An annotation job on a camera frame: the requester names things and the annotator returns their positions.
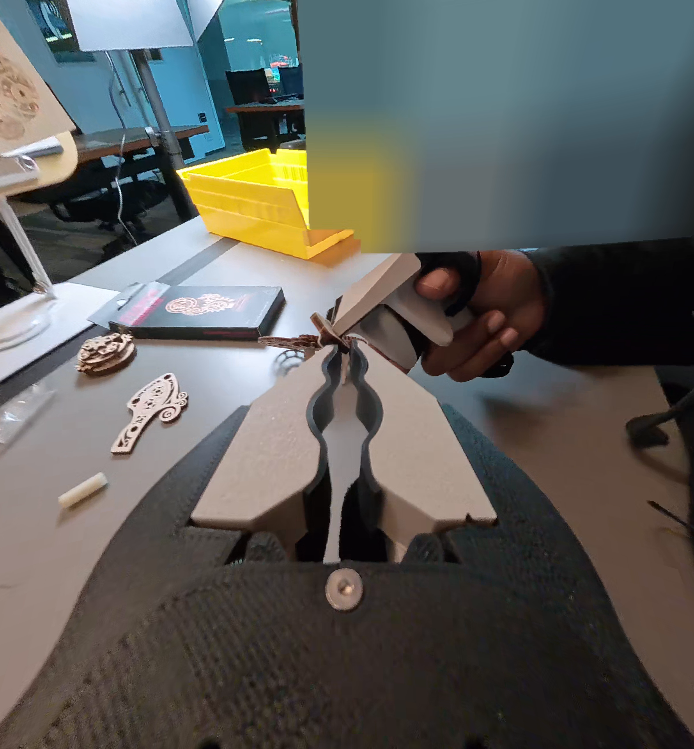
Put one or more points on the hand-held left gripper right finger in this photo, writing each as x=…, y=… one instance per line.
x=423, y=462

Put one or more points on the small clear plastic bag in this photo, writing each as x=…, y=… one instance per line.
x=8, y=421

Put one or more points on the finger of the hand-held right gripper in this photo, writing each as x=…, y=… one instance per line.
x=376, y=286
x=394, y=339

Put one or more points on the ornate wooden paddle piece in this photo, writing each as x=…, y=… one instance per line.
x=148, y=404

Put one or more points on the paper instruction sheet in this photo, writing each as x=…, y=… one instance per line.
x=8, y=88

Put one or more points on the yellow plastic bin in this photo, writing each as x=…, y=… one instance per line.
x=242, y=199

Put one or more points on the wooden background table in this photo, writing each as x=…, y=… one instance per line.
x=136, y=137

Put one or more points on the wooden gear assembly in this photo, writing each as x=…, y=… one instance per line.
x=282, y=340

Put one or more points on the black softbox lamp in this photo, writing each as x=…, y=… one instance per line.
x=148, y=23

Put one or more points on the black chair frame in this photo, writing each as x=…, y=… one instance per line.
x=651, y=430

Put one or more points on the white wax stick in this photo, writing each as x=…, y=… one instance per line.
x=84, y=490

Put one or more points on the stacked wooden gear disc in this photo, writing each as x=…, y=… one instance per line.
x=104, y=354

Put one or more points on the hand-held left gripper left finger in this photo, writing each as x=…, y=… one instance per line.
x=259, y=456

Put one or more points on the grey desk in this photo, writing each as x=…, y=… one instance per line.
x=148, y=468

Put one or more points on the person's right hand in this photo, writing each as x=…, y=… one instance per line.
x=505, y=292

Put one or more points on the black office chair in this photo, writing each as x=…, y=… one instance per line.
x=101, y=193

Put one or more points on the person's right forearm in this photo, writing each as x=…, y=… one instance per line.
x=616, y=304

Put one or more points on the white book stand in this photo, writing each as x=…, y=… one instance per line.
x=8, y=327

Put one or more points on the black puzzle box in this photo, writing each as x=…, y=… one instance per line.
x=206, y=310

